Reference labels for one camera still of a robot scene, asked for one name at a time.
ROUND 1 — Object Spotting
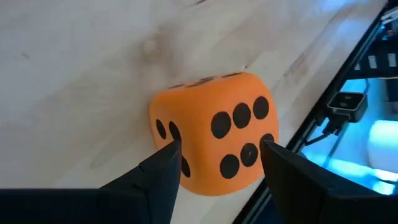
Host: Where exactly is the large orange foam die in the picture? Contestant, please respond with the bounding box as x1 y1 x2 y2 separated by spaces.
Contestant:
149 72 280 197

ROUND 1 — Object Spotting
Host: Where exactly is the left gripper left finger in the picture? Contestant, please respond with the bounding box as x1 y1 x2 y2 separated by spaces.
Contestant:
99 140 182 224

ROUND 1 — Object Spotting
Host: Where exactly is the black camera cable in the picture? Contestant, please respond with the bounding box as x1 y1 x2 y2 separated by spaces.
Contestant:
303 119 348 147

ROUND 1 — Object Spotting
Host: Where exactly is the black table-level camera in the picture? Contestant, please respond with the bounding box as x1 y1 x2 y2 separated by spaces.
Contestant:
326 91 369 124

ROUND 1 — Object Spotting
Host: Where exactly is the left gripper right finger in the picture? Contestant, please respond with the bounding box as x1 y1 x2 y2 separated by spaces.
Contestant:
261 140 383 224

